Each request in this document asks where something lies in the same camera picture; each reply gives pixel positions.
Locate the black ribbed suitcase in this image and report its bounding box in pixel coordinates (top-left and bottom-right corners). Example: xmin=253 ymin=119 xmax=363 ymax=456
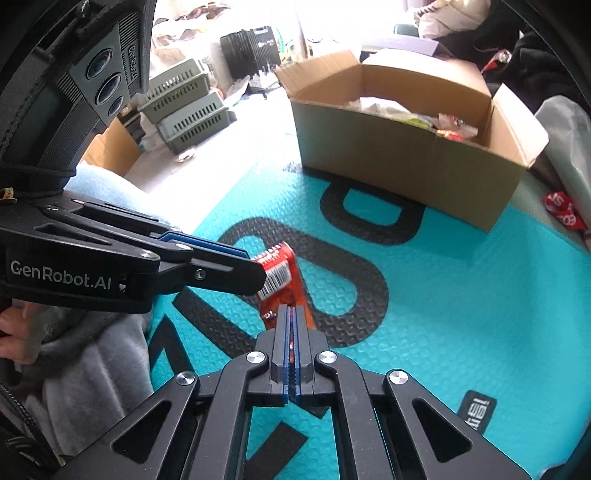
xmin=219 ymin=25 xmax=283 ymax=86

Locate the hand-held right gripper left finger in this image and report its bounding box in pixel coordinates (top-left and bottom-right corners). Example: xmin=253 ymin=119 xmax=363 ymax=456
xmin=46 ymin=305 xmax=291 ymax=480

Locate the small red wrapper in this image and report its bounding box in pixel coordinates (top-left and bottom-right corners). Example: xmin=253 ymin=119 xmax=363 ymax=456
xmin=542 ymin=190 xmax=578 ymax=229

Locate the brown cardboard box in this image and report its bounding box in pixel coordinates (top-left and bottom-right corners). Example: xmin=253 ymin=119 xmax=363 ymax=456
xmin=274 ymin=48 xmax=550 ymax=232

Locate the brown cardboard carton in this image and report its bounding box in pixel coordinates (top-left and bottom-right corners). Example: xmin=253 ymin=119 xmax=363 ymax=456
xmin=81 ymin=119 xmax=141 ymax=178

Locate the grey fleece garment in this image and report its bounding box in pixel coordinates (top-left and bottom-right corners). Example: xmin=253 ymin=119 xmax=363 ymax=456
xmin=0 ymin=295 xmax=185 ymax=462

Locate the blue fleece garment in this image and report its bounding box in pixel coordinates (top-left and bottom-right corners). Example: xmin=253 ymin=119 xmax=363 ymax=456
xmin=65 ymin=161 xmax=185 ymax=232

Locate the person's left hand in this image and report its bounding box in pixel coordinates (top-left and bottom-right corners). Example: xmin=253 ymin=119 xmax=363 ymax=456
xmin=0 ymin=305 xmax=44 ymax=365

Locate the white plastic shopping bag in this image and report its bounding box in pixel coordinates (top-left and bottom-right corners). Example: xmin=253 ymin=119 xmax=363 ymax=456
xmin=536 ymin=95 xmax=591 ymax=252

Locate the light grey plastic basket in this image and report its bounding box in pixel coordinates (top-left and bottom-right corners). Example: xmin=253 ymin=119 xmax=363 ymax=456
xmin=148 ymin=58 xmax=213 ymax=86

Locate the black clothing pile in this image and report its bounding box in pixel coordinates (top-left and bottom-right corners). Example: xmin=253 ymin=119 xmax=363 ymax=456
xmin=471 ymin=0 xmax=583 ymax=121

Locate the beige jacket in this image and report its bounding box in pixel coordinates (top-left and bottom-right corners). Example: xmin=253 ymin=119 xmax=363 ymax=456
xmin=413 ymin=0 xmax=485 ymax=40

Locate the clear wrapper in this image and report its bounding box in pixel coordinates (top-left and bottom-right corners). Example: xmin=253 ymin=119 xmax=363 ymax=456
xmin=436 ymin=113 xmax=478 ymax=132

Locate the red orange snack packet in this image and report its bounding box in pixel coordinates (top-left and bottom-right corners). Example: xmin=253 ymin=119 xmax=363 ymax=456
xmin=252 ymin=241 xmax=317 ymax=330

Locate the black zipped garment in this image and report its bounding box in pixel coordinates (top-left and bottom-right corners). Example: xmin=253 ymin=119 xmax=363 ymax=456
xmin=0 ymin=381 xmax=63 ymax=472

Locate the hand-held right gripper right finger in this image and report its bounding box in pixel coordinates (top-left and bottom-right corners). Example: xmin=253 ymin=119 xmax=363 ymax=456
xmin=290 ymin=305 xmax=532 ymax=480

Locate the red shiny packet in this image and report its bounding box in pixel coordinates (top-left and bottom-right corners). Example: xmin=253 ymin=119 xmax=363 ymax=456
xmin=480 ymin=48 xmax=511 ymax=72

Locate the green textured sofa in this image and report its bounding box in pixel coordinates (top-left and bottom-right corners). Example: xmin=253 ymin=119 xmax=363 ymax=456
xmin=512 ymin=157 xmax=591 ymax=259

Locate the clear zip bag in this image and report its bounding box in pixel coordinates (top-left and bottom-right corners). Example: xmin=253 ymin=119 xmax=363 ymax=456
xmin=355 ymin=97 xmax=407 ymax=116

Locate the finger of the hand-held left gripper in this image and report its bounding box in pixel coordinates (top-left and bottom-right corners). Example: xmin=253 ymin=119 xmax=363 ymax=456
xmin=69 ymin=196 xmax=250 ymax=260
xmin=46 ymin=224 xmax=269 ymax=296

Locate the white plastic sack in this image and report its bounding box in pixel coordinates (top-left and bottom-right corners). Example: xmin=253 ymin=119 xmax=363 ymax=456
xmin=152 ymin=9 xmax=222 ymax=61

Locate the teal bubble mailer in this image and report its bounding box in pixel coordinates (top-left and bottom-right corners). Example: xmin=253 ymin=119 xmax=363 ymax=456
xmin=145 ymin=161 xmax=591 ymax=480

